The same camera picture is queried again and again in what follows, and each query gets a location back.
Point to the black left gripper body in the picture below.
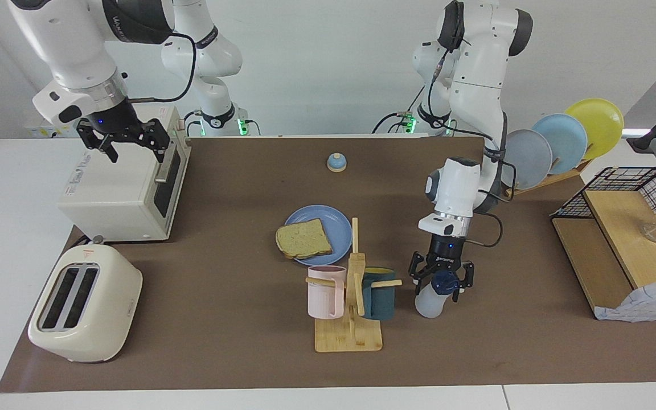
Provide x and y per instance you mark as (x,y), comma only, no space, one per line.
(446,255)

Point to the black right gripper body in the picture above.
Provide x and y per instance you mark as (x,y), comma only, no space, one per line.
(113,122)

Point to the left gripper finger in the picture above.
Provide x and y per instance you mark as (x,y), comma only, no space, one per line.
(419,270)
(466,276)

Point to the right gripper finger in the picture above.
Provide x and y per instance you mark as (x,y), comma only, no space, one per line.
(156,136)
(91,135)

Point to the white squeeze bottle blue cap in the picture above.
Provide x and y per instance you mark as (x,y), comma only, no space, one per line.
(430,304)

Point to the toasted bread slice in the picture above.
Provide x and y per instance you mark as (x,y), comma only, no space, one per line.
(304,239)

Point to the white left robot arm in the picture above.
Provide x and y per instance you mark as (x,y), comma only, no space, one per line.
(476,85)

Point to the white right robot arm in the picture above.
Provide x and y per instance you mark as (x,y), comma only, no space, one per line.
(72,51)

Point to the blue round plate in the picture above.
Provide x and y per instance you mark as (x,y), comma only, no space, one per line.
(333,222)

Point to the wooden plate rack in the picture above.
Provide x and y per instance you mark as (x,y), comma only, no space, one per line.
(538,183)

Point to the grey plate in rack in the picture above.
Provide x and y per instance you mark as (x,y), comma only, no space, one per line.
(533,159)

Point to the light blue plate in rack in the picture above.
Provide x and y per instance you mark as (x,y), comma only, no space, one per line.
(567,139)

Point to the yellow plate in rack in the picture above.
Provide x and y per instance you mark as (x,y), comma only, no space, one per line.
(598,122)

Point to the dark teal mug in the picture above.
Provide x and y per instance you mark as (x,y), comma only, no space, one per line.
(382,302)

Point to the white toaster oven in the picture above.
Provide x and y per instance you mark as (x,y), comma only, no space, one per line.
(117,193)

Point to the wooden mug tree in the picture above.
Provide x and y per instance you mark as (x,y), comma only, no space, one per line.
(348,339)

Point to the pink ribbed mug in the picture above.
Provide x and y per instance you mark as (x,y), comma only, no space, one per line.
(322,299)

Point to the cream two-slot toaster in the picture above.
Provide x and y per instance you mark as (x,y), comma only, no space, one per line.
(111,307)

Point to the white checked cloth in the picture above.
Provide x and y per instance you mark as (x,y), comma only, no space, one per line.
(647,302)

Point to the brown table mat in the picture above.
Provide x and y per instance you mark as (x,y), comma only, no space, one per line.
(220,319)

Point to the clear glass cup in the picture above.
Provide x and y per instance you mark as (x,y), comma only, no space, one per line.
(655,232)

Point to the white wall socket box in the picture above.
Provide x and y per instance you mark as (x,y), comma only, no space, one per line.
(40,128)

